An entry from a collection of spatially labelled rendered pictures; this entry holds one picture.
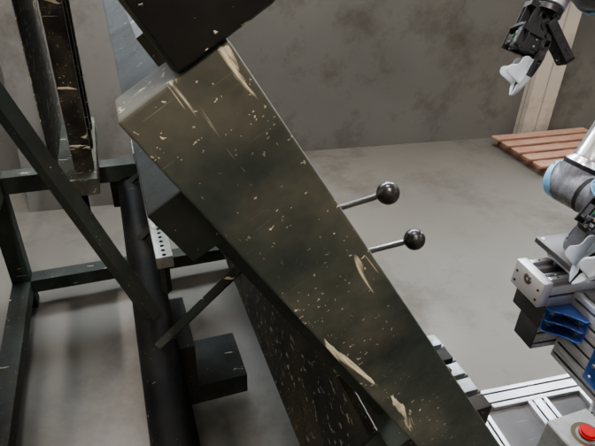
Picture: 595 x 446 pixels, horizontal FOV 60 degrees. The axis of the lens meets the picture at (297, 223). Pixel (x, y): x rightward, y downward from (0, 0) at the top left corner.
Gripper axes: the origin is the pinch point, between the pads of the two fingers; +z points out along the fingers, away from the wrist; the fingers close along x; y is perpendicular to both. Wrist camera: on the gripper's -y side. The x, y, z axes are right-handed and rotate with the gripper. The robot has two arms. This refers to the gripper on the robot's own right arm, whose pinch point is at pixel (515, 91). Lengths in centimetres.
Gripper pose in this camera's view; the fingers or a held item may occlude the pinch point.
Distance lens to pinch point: 139.2
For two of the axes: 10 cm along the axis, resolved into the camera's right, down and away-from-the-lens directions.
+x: 1.0, 1.8, -9.8
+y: -9.1, -3.9, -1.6
